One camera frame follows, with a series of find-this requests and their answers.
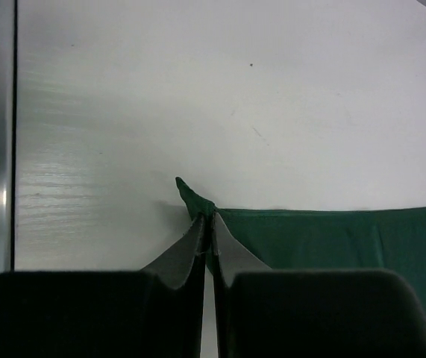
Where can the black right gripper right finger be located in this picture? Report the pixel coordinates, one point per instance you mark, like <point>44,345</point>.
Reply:
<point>262,312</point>

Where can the dark green cloth napkin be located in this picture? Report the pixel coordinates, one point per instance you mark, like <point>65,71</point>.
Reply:
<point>296,239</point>

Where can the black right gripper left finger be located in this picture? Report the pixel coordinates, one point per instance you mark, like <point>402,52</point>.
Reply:
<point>153,312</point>

